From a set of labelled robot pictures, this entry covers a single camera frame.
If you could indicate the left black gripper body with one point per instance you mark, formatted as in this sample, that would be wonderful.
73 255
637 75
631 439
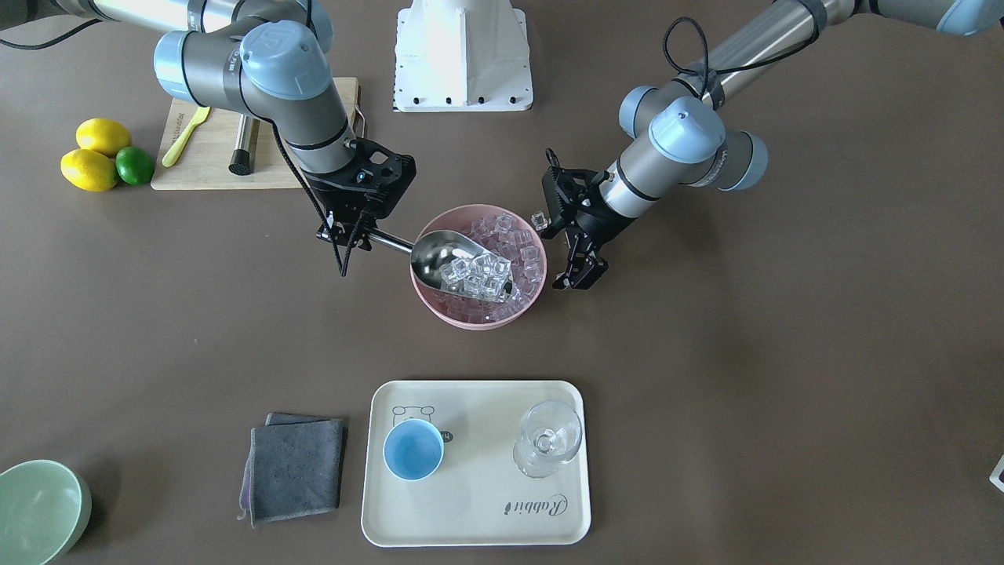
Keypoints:
601 223

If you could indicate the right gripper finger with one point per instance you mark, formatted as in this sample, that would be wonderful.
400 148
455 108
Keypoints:
358 234
333 230

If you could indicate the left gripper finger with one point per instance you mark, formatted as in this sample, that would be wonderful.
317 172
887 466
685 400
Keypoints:
577 244
587 269

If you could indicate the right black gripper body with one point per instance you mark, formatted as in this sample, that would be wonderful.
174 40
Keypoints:
328 196

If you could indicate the pink bowl of ice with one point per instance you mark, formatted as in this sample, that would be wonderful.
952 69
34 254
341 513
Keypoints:
501 231

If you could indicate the stainless steel ice scoop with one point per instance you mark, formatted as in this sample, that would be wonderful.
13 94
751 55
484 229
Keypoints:
436 250

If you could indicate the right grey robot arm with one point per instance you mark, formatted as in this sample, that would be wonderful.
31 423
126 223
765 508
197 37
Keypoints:
267 60

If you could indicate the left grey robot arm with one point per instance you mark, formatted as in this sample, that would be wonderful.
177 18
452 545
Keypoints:
678 138

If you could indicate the loose ice cube far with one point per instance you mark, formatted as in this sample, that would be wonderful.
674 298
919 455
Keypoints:
539 220

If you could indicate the light blue plastic cup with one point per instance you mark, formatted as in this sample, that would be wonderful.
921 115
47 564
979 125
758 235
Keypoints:
413 449

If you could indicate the steel muddler black tip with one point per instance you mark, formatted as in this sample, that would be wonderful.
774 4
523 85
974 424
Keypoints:
242 156

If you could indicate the bamboo cutting board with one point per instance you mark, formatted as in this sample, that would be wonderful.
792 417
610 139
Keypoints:
204 164

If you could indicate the clear wine glass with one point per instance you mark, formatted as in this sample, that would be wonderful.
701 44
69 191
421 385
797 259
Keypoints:
550 436

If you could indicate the yellow plastic knife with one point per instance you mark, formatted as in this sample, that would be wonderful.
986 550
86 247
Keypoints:
177 147

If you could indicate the green lime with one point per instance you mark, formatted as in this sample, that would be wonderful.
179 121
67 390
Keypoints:
134 166

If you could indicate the cream rabbit serving tray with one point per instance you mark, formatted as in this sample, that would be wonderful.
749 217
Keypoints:
477 496

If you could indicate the grey folded cloth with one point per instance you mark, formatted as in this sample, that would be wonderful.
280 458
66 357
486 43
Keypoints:
294 468

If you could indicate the upper yellow lemon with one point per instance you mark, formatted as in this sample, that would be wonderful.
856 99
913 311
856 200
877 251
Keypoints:
104 135

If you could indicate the yellow lemon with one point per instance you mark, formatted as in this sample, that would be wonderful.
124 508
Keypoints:
89 170
104 135

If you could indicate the lower yellow lemon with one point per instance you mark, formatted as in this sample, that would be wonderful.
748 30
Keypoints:
89 170

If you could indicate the pale green bowl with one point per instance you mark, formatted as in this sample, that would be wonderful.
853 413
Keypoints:
45 508

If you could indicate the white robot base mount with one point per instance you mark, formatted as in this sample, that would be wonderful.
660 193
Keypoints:
462 56

